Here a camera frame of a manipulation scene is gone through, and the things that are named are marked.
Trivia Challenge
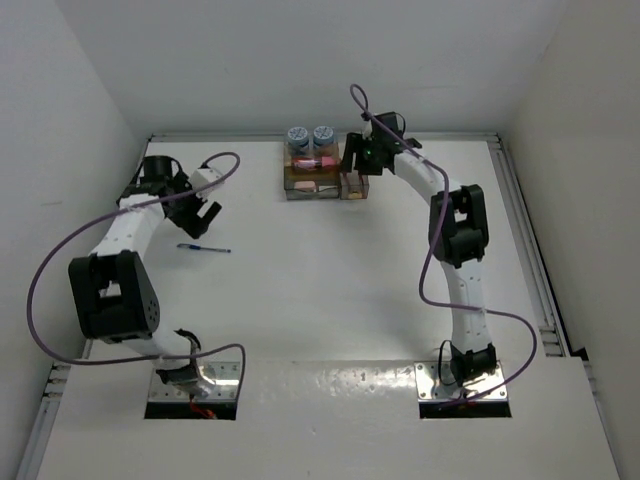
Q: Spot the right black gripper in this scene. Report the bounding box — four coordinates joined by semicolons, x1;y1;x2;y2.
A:
340;132;383;175

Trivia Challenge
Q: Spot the blue ballpoint pen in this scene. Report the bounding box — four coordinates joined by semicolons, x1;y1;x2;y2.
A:
176;243;232;254

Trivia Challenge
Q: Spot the blue tape roll stack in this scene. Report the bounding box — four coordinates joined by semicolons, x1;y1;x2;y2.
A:
285;126;310;157

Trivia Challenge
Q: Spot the pink cap glue stick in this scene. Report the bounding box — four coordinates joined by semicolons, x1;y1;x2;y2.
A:
291;156;338;172

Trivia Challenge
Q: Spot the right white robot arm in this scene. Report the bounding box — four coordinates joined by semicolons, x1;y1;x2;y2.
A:
342;112;497;386

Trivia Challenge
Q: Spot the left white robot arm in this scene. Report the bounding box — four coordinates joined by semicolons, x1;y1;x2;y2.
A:
68;155;222;394

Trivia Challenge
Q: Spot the transparent tiered desk organizer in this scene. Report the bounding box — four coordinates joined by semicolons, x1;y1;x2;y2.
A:
283;128;340;201

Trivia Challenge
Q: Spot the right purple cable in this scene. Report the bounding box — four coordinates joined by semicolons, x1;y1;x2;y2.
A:
348;83;539;406

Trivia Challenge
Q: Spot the purple cable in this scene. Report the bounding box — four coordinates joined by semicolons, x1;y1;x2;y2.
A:
348;83;539;406
27;152;246;396

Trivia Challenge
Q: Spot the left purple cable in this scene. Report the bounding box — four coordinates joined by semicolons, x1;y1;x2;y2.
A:
27;152;246;396

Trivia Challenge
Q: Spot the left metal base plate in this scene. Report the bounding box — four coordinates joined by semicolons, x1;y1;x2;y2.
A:
148;361;241;403

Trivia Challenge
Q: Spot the metal base plate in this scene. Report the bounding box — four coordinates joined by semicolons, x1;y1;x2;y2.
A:
148;361;241;403
414;361;508;403

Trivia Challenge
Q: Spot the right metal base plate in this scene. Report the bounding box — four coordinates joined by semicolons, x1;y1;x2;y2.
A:
414;361;508;403

